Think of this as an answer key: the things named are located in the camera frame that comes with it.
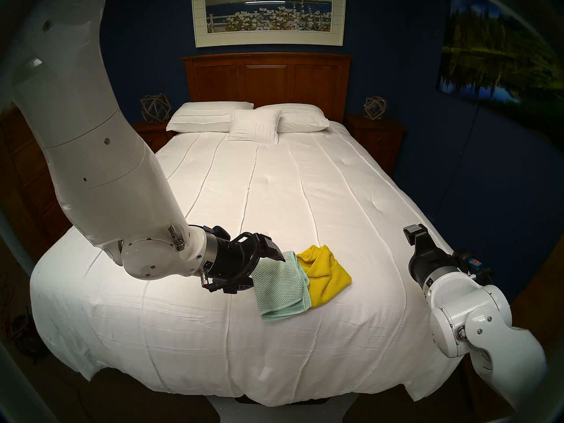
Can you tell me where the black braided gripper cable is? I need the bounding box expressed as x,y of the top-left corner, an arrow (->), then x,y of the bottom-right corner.
207,232 -> 263,293

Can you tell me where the brown wooden headboard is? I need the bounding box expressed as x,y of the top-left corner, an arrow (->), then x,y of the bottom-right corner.
182,52 -> 353,123

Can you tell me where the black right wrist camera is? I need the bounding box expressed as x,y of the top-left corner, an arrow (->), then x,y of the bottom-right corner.
453,249 -> 495,287

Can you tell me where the brown wooden nightstand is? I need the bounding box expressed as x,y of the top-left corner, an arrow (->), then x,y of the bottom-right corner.
132,121 -> 174,154
345,114 -> 407,177

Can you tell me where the forest lake wall poster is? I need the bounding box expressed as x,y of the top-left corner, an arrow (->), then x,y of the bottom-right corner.
436,0 -> 564,141

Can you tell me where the yellow hand towel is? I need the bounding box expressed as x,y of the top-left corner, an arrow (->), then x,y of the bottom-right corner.
296,245 -> 352,308

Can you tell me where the small square white pillow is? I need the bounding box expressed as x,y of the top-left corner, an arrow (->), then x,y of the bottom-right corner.
226,108 -> 282,145

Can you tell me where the white bed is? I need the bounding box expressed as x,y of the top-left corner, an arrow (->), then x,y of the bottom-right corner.
30,118 -> 479,407

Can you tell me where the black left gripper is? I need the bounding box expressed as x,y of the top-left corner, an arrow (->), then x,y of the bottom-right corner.
204,232 -> 286,295

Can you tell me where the grey geometric wire ornament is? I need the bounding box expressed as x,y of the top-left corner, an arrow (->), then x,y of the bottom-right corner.
140,93 -> 172,124
364,96 -> 388,121

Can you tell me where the dark floor cable bundle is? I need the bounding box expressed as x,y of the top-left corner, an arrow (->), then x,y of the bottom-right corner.
0,272 -> 49,361

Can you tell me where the brown wooden dresser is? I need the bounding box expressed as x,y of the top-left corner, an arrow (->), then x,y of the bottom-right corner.
0,107 -> 73,251

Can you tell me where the mint green hand towel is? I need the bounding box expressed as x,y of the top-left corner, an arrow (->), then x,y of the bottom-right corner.
250,250 -> 312,321

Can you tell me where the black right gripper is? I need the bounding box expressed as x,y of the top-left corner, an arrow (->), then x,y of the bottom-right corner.
403,224 -> 460,289

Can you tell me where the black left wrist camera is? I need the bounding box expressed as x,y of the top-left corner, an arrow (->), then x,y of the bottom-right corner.
194,225 -> 231,242

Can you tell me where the long white pillow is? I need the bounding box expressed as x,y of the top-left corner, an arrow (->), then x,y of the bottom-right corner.
255,103 -> 330,134
166,101 -> 255,133

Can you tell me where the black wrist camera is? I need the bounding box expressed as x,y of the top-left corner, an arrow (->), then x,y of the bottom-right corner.
453,249 -> 495,287
194,225 -> 231,242

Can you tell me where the framed flower seascape picture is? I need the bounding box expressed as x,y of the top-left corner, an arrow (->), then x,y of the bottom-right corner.
191,0 -> 347,48

